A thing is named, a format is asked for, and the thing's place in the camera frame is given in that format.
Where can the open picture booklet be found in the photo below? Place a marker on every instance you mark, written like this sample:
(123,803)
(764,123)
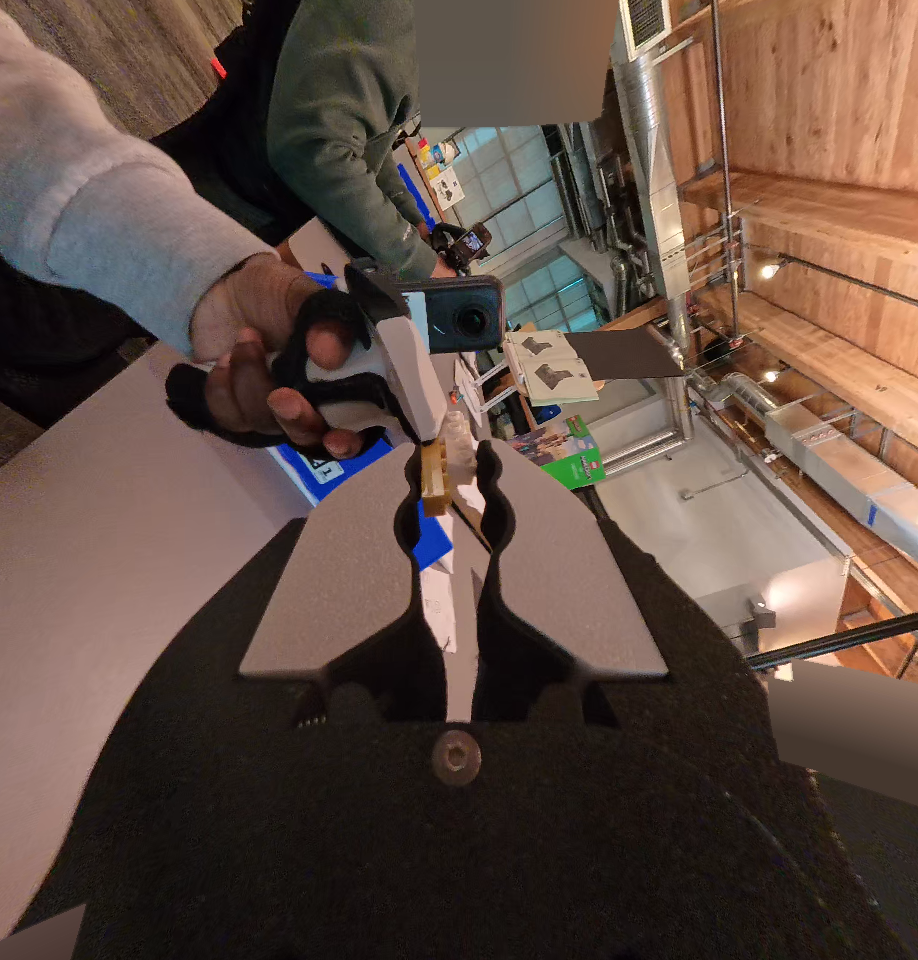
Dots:
(553,367)

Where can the person's left hand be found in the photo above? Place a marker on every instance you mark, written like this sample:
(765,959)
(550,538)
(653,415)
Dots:
(241,300)

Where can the white toy brick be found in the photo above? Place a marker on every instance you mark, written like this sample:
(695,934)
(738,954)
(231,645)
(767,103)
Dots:
(460,439)

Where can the another person's forearm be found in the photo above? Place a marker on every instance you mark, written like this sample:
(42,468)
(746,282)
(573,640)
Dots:
(331,112)

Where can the blue plastic bin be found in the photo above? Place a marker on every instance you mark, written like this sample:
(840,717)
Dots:
(410,187)
(429,540)

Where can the printed white paper slip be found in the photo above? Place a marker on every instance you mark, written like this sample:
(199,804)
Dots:
(438,600)

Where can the green toy box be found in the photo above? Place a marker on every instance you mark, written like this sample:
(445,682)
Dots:
(571,457)

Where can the narrow yellow toy plate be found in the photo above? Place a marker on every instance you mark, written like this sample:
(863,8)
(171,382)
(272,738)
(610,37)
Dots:
(435,484)

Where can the white paper sheet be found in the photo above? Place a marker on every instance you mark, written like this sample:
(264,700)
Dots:
(470,501)

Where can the black pole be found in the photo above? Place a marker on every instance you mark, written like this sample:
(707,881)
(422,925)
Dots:
(841,639)

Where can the black flat panel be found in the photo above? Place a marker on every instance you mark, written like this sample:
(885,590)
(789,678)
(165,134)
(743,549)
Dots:
(624,356)

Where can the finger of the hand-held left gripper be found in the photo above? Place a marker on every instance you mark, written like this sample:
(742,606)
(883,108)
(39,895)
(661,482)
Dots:
(418,375)

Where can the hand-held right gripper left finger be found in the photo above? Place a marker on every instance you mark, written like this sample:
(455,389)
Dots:
(339,585)

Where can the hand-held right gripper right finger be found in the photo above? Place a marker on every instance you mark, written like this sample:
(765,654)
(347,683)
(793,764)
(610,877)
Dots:
(571,585)

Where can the person's left forearm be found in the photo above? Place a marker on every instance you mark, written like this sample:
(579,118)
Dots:
(91,172)

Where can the silver upright air duct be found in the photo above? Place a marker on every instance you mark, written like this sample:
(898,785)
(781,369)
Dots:
(654,150)

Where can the grey desk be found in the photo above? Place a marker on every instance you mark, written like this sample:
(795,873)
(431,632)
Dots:
(91,525)

